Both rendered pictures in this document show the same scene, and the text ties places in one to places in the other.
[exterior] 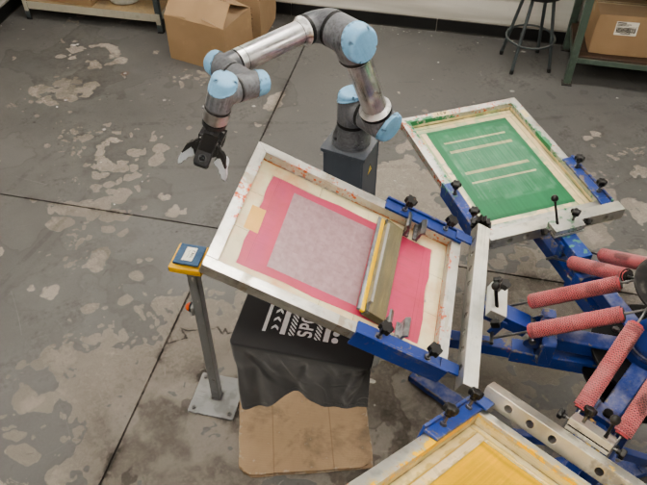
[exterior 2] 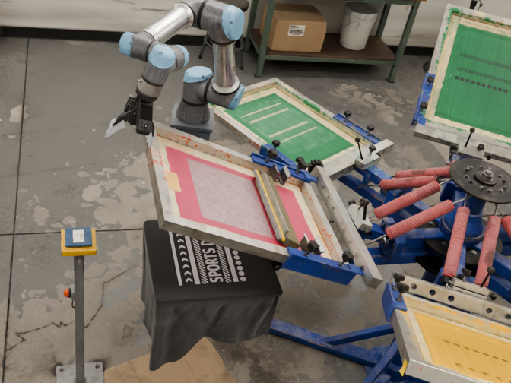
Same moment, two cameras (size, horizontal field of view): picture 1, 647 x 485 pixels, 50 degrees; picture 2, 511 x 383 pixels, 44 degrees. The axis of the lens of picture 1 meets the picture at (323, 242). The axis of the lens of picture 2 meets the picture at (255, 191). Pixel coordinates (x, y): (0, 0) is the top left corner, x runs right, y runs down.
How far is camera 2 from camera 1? 94 cm
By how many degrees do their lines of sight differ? 26
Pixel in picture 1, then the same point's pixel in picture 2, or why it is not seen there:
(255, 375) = (171, 331)
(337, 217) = (224, 174)
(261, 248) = (191, 204)
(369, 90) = (230, 65)
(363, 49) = (237, 28)
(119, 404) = not seen: outside the picture
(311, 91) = (51, 102)
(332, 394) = (241, 328)
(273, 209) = (181, 172)
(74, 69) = not seen: outside the picture
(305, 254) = (221, 204)
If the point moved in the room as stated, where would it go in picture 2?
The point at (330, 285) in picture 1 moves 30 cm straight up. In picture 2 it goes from (249, 225) to (264, 157)
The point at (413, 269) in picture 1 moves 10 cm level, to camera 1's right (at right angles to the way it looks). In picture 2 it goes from (290, 207) to (311, 202)
